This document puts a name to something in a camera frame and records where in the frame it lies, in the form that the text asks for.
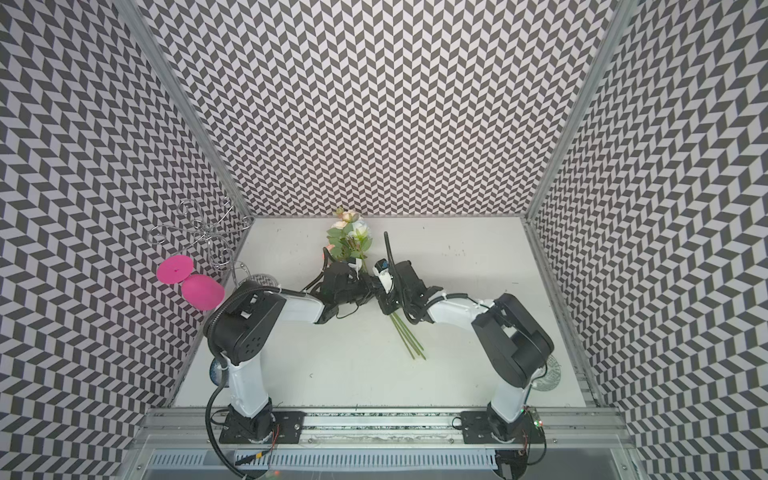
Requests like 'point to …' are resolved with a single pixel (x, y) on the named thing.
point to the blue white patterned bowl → (216, 372)
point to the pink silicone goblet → (201, 292)
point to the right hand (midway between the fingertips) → (380, 299)
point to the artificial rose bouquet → (349, 237)
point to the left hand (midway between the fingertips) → (388, 285)
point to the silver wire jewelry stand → (210, 227)
